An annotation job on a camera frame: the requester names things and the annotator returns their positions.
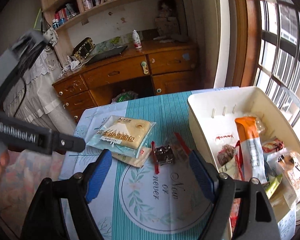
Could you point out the green plastic bag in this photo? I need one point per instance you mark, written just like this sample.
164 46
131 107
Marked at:
125 96

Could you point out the Fuji bread package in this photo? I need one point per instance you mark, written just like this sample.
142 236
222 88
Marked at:
122 135

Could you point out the brown cake packet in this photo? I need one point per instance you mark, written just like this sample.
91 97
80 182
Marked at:
287 163

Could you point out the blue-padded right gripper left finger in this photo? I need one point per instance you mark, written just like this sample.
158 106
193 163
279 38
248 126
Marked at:
96 174

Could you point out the white red bottle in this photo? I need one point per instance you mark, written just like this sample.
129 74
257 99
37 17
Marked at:
136 40

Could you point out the metal window grille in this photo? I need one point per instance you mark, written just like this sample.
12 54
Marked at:
279 61

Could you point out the white red snack bag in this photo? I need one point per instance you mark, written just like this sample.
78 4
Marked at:
272 145

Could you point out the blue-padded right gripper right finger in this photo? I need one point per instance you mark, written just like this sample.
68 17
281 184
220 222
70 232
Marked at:
205 174

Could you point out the red wrapped brownie packet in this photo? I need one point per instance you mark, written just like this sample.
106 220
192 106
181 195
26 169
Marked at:
174 150

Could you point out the doll figure on desk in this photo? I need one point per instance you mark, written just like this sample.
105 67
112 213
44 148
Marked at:
166 22

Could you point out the floral pastel bedding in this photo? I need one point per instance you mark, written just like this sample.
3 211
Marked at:
20 179

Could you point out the orange white snack bar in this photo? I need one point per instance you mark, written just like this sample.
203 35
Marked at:
252 153

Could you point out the wooden desk with drawers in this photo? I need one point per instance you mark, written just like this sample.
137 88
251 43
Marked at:
156 69

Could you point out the black gold patterned case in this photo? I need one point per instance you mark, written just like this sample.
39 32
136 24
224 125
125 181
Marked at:
83 49

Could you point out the white lace cover cloth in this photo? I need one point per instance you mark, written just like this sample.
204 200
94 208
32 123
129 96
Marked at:
34 100

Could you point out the white plastic storage bin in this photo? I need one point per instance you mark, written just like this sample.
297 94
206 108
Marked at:
243 209

